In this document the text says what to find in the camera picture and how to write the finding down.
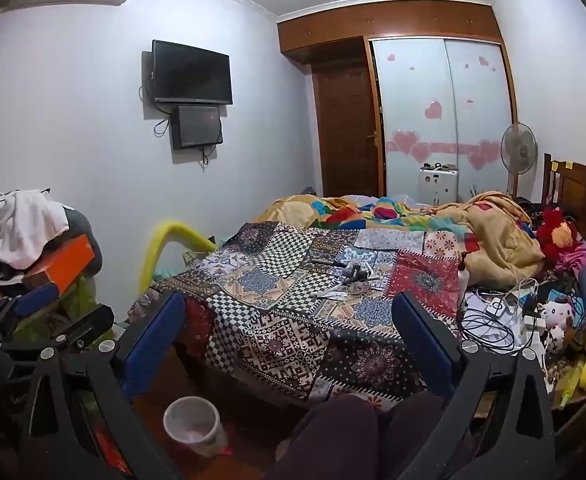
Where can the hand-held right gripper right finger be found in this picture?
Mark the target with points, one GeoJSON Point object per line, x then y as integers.
{"type": "Point", "coordinates": [423, 345]}

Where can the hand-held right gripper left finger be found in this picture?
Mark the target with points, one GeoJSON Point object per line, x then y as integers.
{"type": "Point", "coordinates": [148, 347]}

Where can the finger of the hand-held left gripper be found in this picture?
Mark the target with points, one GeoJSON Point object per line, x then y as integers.
{"type": "Point", "coordinates": [90, 320]}
{"type": "Point", "coordinates": [38, 300]}

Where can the white waste bin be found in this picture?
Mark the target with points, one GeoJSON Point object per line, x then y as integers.
{"type": "Point", "coordinates": [193, 425]}

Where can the green leaf print storage box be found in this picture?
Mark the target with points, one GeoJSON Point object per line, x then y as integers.
{"type": "Point", "coordinates": [78, 300]}

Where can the orange box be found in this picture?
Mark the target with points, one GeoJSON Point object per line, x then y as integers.
{"type": "Point", "coordinates": [63, 265]}

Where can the white cloth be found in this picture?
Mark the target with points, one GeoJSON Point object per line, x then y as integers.
{"type": "Point", "coordinates": [23, 225]}

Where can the white pump bottle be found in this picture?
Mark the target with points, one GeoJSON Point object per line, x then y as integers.
{"type": "Point", "coordinates": [463, 277]}

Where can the dark grey cloth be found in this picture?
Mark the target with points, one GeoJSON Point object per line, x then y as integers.
{"type": "Point", "coordinates": [85, 230]}

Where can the white pen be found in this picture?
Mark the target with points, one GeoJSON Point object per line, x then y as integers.
{"type": "Point", "coordinates": [335, 294]}

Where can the yellow foam tube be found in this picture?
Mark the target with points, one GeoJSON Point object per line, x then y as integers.
{"type": "Point", "coordinates": [160, 237]}

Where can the person's purple trousers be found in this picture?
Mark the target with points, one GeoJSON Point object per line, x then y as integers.
{"type": "Point", "coordinates": [338, 440]}

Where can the beige blanket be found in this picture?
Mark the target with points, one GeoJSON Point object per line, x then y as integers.
{"type": "Point", "coordinates": [498, 240]}

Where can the black stick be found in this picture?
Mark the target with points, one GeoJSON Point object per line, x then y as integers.
{"type": "Point", "coordinates": [320, 261]}

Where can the white plush toy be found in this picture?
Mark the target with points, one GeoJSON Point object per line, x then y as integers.
{"type": "Point", "coordinates": [558, 315]}

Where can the patchwork blanket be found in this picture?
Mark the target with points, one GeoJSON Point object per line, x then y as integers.
{"type": "Point", "coordinates": [283, 310]}

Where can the colourful quilt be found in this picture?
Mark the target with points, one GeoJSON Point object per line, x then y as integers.
{"type": "Point", "coordinates": [368, 210]}

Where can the white appliance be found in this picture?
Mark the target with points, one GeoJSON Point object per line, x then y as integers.
{"type": "Point", "coordinates": [438, 185]}

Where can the pink cloth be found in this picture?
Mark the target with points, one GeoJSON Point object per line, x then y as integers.
{"type": "Point", "coordinates": [573, 260]}

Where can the red plush toy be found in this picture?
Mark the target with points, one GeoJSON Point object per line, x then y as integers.
{"type": "Point", "coordinates": [558, 232]}

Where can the standing fan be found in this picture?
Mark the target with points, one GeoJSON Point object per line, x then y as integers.
{"type": "Point", "coordinates": [519, 147]}

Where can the brown wooden door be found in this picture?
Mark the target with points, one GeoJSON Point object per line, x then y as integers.
{"type": "Point", "coordinates": [348, 135]}

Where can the wooden wardrobe with sliding doors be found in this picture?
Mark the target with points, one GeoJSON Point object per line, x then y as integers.
{"type": "Point", "coordinates": [423, 90]}

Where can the small black wall monitor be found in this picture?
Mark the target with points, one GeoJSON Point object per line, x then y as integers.
{"type": "Point", "coordinates": [197, 126]}

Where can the black wall television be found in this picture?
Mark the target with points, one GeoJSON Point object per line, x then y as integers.
{"type": "Point", "coordinates": [193, 72]}

